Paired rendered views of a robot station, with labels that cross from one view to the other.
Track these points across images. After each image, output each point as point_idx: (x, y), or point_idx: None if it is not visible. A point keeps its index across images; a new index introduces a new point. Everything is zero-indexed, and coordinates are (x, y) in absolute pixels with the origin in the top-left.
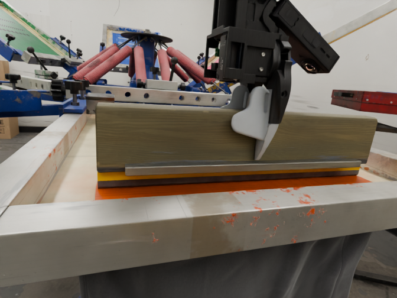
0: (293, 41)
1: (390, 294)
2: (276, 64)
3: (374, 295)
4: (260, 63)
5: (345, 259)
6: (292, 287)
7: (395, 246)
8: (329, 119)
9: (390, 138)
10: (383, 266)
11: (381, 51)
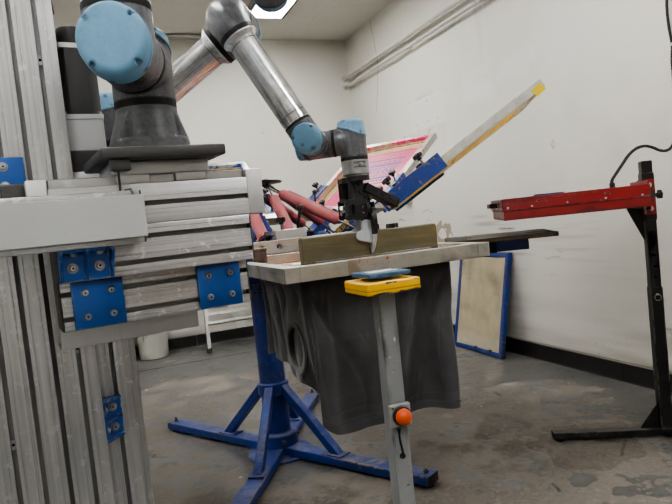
0: (376, 197)
1: (627, 445)
2: (369, 209)
3: (606, 449)
4: (362, 210)
5: (439, 304)
6: (411, 324)
7: (654, 401)
8: (405, 228)
9: (611, 250)
10: (627, 423)
11: (566, 134)
